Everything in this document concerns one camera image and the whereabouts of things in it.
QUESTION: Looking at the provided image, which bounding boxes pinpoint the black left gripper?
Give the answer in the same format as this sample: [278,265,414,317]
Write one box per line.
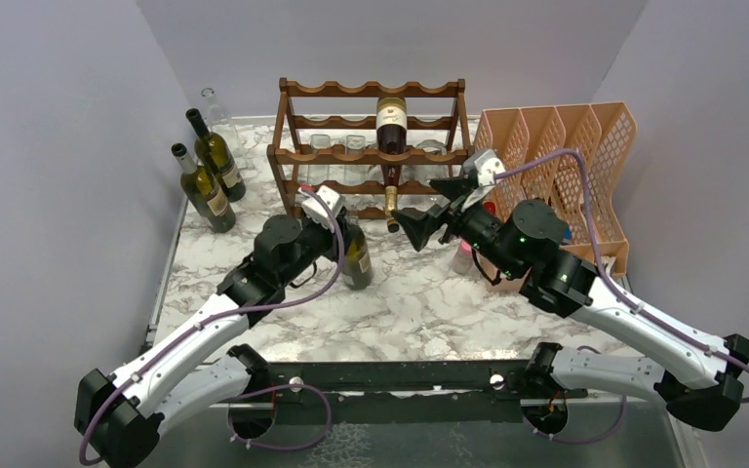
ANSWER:
[279,205,359,287]

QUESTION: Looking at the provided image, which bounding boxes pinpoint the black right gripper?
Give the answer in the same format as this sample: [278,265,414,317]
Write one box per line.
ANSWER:
[392,175,523,279]

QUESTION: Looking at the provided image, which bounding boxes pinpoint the green wine bottle white label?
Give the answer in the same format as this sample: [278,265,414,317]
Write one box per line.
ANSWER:
[171,142,236,233]

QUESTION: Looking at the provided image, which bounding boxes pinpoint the green wine bottle cream label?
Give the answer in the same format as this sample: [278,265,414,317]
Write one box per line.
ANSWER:
[185,108,247,202]

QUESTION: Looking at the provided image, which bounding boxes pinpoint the clear glass bottle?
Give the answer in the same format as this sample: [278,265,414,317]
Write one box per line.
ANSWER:
[200,87,241,151]

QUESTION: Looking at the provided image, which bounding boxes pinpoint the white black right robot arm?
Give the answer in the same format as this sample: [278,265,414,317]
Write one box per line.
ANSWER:
[393,178,749,432]

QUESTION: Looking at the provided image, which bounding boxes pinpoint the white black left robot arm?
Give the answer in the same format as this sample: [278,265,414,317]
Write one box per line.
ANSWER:
[74,212,361,467]

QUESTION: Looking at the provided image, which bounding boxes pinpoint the clear bottle in lower rack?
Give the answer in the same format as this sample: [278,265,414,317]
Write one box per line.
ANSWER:
[414,139,450,211]

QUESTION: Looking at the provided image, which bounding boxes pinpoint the pink capped small bottle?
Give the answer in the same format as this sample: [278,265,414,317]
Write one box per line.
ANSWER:
[452,241,474,275]

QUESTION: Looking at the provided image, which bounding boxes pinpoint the brown wooden wine rack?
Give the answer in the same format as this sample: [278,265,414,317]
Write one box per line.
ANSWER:
[266,77,473,217]

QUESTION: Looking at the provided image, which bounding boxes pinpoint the clear glass in rack middle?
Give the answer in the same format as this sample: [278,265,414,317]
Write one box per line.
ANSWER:
[342,135,367,220]

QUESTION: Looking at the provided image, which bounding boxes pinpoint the dark bottle gold foil neck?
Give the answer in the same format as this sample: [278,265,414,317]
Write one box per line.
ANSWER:
[375,97,408,233]

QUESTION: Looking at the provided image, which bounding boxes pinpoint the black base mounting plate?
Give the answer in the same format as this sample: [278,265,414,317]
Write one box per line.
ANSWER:
[227,359,587,429]

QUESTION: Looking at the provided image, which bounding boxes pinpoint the orange plastic file organizer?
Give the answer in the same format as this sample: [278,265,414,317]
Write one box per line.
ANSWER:
[474,101,637,279]

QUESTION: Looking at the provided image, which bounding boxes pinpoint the aluminium frame rail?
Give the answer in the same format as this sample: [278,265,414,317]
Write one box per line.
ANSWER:
[97,116,712,468]

